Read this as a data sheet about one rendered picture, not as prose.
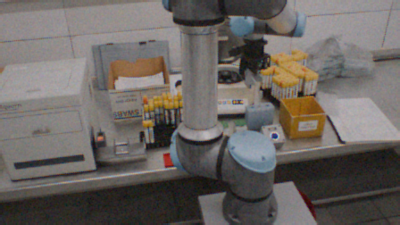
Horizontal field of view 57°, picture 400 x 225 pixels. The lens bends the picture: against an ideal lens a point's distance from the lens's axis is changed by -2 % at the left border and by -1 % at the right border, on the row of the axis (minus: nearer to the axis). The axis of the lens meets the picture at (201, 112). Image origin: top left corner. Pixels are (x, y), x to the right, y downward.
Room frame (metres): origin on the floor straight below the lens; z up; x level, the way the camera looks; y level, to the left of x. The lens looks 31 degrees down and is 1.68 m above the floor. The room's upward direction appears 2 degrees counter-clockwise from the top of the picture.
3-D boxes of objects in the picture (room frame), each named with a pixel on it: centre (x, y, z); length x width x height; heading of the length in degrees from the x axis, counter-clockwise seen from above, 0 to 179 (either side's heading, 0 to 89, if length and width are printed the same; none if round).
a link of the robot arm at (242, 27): (1.12, -0.16, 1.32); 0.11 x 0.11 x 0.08; 67
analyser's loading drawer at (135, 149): (1.02, 0.30, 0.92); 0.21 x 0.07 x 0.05; 99
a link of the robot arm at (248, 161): (0.74, -0.12, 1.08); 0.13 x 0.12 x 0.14; 67
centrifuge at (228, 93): (1.42, -0.11, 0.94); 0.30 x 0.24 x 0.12; 0
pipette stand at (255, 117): (1.19, -0.22, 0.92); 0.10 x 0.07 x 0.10; 101
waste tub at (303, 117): (1.18, -0.38, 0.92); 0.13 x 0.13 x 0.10; 6
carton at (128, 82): (1.42, 0.26, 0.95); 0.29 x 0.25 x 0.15; 9
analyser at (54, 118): (1.08, 0.50, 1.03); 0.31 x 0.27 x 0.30; 99
